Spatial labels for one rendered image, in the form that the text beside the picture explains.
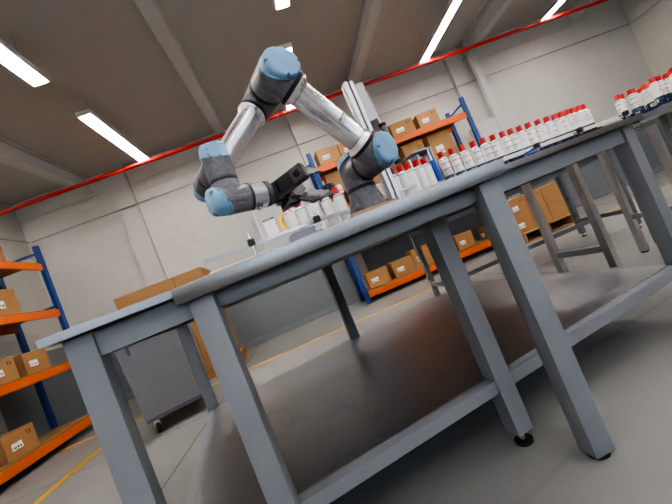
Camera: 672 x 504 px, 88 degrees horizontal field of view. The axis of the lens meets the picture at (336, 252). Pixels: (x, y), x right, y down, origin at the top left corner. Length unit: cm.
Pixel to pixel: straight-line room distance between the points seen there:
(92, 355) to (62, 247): 636
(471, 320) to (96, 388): 100
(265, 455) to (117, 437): 33
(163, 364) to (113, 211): 406
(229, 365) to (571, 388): 88
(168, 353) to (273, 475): 251
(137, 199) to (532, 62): 781
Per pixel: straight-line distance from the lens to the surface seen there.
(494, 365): 122
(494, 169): 102
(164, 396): 345
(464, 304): 115
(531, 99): 826
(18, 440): 504
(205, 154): 97
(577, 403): 117
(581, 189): 233
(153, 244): 659
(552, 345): 110
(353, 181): 132
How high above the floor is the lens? 73
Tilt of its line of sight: 2 degrees up
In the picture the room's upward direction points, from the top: 22 degrees counter-clockwise
